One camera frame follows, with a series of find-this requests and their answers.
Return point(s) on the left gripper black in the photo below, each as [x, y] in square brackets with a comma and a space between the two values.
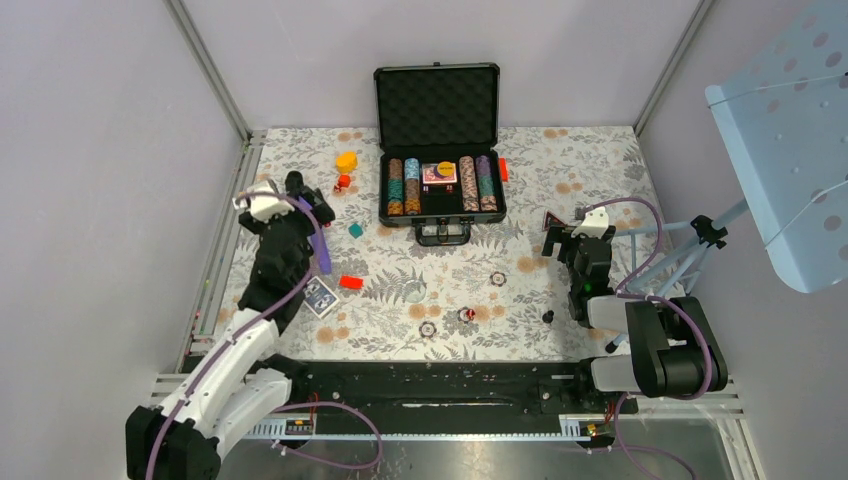
[315, 201]

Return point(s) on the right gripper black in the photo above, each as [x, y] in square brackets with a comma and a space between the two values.
[560, 235]

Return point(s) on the clear plastic disc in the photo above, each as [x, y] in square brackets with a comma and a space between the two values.
[415, 291]

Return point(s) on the black poker chip case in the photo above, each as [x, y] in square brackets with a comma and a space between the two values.
[439, 113]

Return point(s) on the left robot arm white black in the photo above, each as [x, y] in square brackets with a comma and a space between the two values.
[188, 435]

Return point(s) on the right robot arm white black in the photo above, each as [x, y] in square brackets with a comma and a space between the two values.
[673, 351]

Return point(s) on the red black triangle card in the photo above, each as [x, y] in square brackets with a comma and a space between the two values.
[551, 220]

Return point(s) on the blue playing card deck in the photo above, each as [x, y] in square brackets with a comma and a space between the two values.
[319, 298]

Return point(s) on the black microphone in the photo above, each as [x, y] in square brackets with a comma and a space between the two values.
[294, 183]

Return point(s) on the red rectangular block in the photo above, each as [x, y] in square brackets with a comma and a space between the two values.
[351, 282]

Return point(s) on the teal small cube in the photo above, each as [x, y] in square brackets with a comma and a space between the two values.
[356, 230]

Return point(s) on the poker chip right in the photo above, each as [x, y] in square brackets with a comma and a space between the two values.
[498, 279]

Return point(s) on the light blue tripod stand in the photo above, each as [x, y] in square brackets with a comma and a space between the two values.
[655, 274]

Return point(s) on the yellow cylinder block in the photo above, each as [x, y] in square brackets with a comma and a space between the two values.
[346, 162]

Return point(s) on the purple chip stack far right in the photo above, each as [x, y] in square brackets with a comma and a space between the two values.
[485, 184]

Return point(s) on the brown chip stack far left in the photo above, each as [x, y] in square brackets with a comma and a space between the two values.
[395, 184]

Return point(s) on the red block beside case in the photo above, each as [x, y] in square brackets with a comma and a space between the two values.
[503, 169]

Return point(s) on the poker chip with die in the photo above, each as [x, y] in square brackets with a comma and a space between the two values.
[462, 319]

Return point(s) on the poker chip left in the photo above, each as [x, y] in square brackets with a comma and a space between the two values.
[427, 329]

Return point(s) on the yellow dealer button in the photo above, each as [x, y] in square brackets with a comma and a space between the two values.
[445, 169]

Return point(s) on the light blue perforated panel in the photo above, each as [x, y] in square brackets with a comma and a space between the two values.
[783, 120]

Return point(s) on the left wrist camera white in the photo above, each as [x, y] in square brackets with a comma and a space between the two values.
[261, 201]

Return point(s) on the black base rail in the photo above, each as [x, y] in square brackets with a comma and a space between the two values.
[433, 398]

